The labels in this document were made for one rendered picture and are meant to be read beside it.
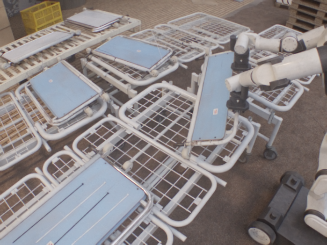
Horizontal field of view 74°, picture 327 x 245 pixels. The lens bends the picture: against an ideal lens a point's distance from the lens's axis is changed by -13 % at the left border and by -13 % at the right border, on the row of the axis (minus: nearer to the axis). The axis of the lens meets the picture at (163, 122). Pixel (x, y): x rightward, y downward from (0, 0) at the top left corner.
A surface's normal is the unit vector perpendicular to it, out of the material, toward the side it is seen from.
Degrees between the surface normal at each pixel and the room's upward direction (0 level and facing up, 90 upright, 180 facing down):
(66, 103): 8
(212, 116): 31
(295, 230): 0
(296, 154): 0
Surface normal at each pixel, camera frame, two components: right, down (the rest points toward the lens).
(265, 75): -0.63, 0.27
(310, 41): -0.47, 0.52
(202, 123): -0.51, -0.55
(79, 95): -0.10, -0.66
